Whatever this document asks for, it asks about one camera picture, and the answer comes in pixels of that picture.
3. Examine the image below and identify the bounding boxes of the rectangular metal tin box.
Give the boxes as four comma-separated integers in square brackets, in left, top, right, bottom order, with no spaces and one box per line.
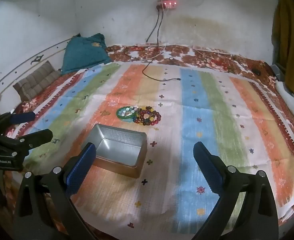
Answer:
[80,124,147,179]

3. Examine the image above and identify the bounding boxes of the short black cable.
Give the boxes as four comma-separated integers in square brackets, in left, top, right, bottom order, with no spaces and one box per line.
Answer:
[146,8,160,43]

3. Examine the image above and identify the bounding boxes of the metal headboard rail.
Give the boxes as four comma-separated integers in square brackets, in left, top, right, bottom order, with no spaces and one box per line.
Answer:
[0,37,74,98]

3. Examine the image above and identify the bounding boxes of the power strip with red lights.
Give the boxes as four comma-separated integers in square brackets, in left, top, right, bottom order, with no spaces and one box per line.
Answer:
[156,0,177,9]

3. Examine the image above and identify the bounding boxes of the white cable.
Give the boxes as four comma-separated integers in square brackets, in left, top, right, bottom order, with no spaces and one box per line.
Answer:
[127,9,166,61]

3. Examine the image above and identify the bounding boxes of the yellow hanging cloth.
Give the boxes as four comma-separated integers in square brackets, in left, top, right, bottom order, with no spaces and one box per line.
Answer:
[272,0,294,93]

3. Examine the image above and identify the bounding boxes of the brown floral bedsheet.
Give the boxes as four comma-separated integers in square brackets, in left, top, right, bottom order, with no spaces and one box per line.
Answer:
[2,44,294,230]

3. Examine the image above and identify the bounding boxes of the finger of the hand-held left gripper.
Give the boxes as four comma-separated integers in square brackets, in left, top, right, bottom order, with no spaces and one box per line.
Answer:
[2,129,54,155]
[0,111,36,130]

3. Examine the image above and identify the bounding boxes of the striped colourful mat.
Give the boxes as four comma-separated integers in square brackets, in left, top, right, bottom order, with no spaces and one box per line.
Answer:
[6,62,294,240]

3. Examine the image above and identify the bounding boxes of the red bead bracelet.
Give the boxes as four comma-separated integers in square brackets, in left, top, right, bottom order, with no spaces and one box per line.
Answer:
[137,109,162,126]

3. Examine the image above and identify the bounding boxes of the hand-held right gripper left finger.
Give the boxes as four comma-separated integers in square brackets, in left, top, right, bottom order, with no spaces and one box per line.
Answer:
[13,142,99,240]

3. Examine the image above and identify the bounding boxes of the long black charging cable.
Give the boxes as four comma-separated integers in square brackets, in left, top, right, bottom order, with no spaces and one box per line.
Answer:
[124,7,182,82]

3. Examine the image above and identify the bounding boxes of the multicoloured bead bracelet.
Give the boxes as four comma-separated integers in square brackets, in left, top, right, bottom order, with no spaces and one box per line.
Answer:
[133,106,154,123]

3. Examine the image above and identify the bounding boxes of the brown striped cushion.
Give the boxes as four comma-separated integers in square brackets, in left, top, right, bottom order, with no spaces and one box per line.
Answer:
[13,60,61,103]

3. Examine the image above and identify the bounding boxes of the teal pillow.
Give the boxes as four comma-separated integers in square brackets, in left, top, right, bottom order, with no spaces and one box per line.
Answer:
[61,33,112,75]

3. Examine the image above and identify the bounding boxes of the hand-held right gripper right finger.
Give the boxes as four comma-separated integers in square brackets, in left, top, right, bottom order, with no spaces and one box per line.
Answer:
[193,141,280,240]

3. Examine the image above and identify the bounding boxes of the white bolster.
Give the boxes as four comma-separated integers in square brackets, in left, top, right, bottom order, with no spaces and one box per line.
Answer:
[275,81,294,119]

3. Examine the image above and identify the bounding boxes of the green bangle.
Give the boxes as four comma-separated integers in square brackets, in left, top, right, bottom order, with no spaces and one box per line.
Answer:
[116,106,135,120]

